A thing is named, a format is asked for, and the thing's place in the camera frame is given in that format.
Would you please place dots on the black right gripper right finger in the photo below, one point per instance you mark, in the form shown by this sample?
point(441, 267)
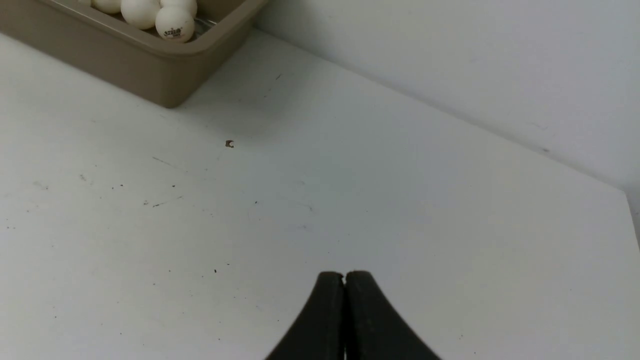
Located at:
point(376, 330)

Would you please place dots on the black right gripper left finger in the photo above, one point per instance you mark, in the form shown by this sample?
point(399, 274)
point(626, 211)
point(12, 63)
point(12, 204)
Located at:
point(317, 332)

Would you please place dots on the white ball with logo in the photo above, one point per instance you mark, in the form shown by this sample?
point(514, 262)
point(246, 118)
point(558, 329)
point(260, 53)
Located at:
point(190, 6)

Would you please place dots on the brown plastic bin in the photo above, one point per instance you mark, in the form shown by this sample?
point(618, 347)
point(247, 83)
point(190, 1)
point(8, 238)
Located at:
point(134, 60)

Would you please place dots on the white ball red STIGA logo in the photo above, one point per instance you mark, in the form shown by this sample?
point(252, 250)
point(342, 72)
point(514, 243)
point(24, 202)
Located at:
point(175, 24)

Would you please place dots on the white plain ball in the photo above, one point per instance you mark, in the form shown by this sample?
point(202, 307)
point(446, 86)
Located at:
point(141, 14)

